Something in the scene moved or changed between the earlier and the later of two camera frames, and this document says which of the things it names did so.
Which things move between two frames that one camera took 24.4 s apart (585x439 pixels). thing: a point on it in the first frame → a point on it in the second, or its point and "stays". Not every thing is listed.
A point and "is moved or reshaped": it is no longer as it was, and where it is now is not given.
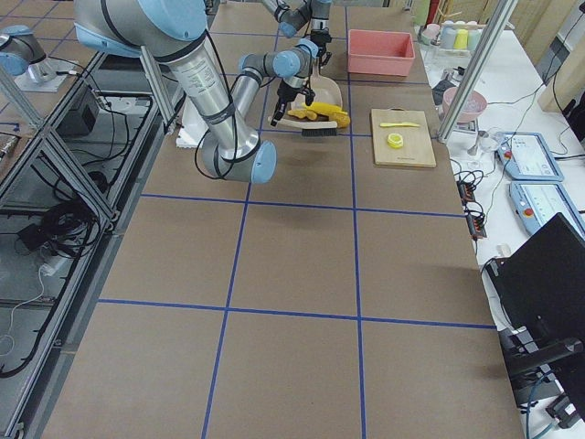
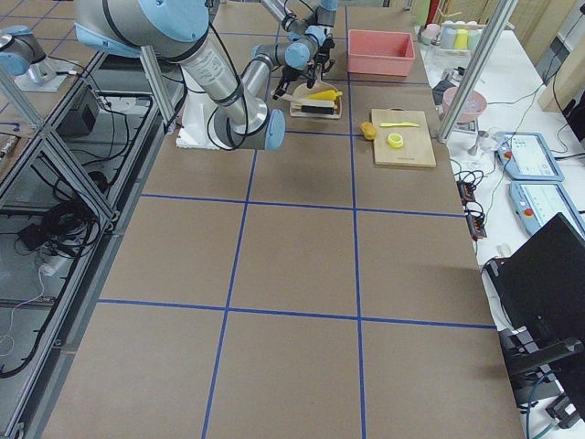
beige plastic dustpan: [326, 91] is moved or reshaped
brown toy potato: [343, 121] → [369, 130]
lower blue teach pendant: [536, 203] stays
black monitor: [540, 280] stays
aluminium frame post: [476, 70] stays
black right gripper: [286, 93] → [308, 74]
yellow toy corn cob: [334, 112] → [328, 94]
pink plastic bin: [384, 53] stays
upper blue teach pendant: [526, 156] stays
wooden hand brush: [310, 128] → [316, 106]
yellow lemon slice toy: [395, 140] stays
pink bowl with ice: [474, 106] stays
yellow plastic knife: [398, 124] stays
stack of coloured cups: [452, 35] stays
